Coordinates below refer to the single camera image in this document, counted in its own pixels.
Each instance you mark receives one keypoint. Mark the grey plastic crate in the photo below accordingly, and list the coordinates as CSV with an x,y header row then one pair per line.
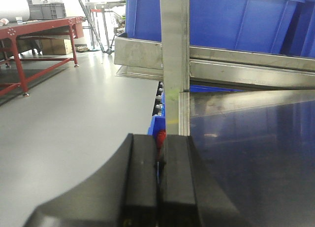
x,y
47,11

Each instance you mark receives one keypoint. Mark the large blue bin on shelf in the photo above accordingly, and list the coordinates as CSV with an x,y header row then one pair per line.
x,y
242,25

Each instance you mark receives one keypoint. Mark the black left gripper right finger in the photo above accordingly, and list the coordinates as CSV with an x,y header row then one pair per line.
x,y
189,194

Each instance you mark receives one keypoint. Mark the red steel frame table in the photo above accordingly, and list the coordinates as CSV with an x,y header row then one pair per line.
x,y
31,31

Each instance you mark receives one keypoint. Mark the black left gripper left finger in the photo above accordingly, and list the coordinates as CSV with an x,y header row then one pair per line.
x,y
121,193

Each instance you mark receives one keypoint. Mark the small blue parts bin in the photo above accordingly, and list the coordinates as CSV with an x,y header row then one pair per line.
x,y
157,124

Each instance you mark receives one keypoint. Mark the cardboard box under table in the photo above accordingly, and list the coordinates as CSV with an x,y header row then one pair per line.
x,y
56,46

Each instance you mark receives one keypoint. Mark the red item in bin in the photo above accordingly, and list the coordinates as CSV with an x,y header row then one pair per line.
x,y
161,135

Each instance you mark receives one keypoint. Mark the white paper roll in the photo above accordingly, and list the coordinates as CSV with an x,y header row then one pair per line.
x,y
10,9

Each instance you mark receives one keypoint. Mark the stainless steel shelf rack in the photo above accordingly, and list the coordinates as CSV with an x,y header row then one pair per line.
x,y
251,116

